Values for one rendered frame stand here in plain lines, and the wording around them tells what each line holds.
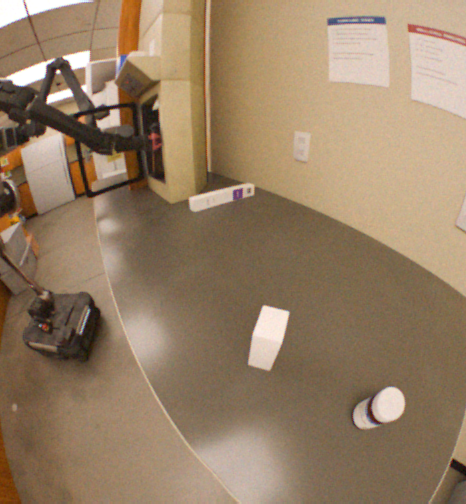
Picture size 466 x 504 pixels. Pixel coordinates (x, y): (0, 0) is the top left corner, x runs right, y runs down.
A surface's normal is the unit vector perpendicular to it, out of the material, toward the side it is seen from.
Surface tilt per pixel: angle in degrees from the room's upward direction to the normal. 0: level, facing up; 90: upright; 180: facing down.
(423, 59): 90
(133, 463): 0
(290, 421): 0
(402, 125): 90
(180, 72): 90
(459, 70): 90
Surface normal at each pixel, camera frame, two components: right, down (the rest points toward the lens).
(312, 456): 0.00, -0.81
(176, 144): 0.62, 0.46
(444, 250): -0.78, 0.36
